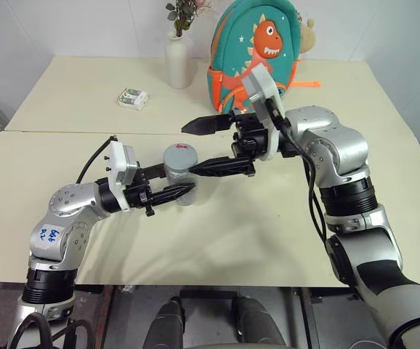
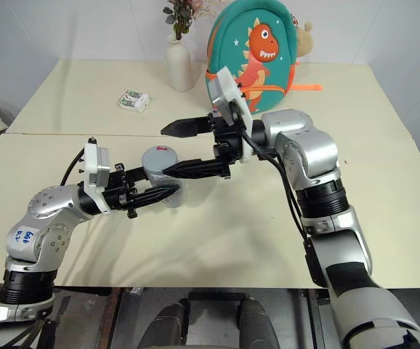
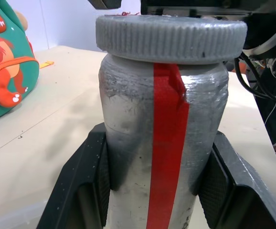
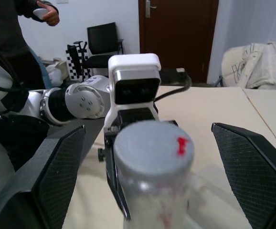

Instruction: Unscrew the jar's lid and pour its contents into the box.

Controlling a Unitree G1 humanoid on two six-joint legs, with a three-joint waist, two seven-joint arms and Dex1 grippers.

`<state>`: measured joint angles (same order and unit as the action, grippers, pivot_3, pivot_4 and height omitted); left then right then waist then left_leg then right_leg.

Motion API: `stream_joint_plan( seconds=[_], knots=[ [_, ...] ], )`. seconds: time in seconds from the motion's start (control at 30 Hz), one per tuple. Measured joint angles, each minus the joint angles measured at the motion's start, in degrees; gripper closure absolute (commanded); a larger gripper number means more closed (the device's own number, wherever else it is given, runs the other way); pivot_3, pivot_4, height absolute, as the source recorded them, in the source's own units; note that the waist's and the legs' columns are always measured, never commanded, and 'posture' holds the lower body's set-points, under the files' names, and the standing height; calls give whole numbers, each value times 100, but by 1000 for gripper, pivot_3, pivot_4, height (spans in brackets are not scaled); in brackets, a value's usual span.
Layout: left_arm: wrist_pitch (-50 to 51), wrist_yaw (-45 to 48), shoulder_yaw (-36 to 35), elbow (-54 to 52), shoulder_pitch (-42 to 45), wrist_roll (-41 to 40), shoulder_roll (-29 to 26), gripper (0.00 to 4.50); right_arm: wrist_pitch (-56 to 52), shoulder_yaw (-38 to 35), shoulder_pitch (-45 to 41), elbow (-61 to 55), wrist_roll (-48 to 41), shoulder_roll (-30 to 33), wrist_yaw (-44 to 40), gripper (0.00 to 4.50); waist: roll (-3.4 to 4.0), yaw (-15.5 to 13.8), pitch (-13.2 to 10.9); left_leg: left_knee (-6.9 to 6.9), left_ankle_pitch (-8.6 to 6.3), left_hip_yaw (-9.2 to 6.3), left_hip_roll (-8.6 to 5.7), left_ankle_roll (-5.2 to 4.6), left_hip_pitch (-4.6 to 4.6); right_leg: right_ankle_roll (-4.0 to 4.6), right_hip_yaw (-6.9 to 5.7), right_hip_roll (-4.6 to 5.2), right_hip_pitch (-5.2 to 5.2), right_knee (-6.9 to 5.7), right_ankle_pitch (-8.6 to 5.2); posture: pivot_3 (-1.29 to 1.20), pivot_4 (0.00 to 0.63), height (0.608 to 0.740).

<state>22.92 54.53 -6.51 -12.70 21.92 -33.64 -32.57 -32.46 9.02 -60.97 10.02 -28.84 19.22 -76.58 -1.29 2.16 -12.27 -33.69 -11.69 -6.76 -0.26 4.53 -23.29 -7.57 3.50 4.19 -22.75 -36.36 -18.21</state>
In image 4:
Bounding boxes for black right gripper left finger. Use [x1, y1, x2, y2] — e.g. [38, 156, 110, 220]
[0, 125, 86, 229]

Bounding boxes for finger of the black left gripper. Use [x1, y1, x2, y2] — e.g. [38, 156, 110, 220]
[105, 136, 132, 220]

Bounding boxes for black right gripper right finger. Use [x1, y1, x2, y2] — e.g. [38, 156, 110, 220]
[211, 123, 276, 229]

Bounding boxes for clear plastic jar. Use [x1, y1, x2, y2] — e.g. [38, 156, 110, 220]
[121, 171, 194, 229]

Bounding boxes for small white controller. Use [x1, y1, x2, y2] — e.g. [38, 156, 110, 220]
[32, 8, 48, 19]

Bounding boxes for beige cardboard box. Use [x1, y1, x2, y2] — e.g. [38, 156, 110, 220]
[53, 61, 68, 75]

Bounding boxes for person's bare hand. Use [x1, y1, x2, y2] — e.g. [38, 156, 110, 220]
[36, 1, 60, 27]

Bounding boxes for black white checkerboard panel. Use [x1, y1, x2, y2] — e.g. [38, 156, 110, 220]
[65, 41, 94, 81]

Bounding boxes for black office chair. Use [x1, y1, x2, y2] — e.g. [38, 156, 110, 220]
[83, 22, 125, 77]

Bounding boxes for white plastic bag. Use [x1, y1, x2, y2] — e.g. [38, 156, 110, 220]
[45, 64, 65, 87]

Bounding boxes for dark brown wooden door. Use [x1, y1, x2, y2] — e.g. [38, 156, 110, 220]
[138, 0, 219, 83]

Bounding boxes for cream fabric sack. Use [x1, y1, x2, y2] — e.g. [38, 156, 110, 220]
[221, 42, 276, 91]

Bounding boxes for person in dark clothes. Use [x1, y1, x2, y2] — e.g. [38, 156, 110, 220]
[0, 0, 59, 91]

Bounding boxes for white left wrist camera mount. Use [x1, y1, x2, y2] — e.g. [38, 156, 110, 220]
[104, 53, 162, 134]

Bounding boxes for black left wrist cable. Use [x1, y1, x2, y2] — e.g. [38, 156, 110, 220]
[155, 68, 192, 102]

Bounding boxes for silver door handle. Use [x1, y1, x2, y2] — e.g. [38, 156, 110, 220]
[144, 0, 158, 19]

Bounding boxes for black robot shoulder cables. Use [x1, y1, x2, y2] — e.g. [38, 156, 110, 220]
[0, 38, 25, 93]

